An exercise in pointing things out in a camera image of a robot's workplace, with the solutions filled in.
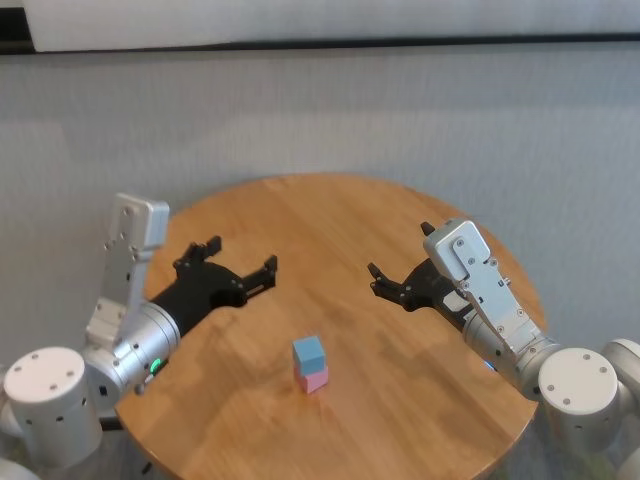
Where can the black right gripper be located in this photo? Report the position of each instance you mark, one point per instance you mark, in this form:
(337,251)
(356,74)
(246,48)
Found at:
(432,290)

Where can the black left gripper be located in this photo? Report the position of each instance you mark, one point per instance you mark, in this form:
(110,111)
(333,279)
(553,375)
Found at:
(205,290)

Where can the blue cube block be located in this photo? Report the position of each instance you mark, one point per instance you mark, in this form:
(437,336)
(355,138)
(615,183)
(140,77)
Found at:
(309,355)

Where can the pink cube block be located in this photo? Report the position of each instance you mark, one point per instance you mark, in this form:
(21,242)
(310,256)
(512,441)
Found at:
(315,382)

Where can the black table base leg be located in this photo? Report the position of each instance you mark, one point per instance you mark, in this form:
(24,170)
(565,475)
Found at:
(111,424)

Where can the small black table foot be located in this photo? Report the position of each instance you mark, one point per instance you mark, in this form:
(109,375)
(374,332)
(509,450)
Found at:
(145,468)

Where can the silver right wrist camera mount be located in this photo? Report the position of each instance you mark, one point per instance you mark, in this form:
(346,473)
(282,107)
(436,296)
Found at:
(480,280)

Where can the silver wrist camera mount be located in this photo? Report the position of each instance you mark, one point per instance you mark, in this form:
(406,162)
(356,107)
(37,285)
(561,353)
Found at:
(127,240)
(480,280)

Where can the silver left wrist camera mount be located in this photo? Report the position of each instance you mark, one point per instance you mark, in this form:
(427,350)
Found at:
(127,240)

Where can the black wall trim strip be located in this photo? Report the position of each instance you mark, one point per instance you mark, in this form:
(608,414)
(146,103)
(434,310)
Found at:
(320,44)

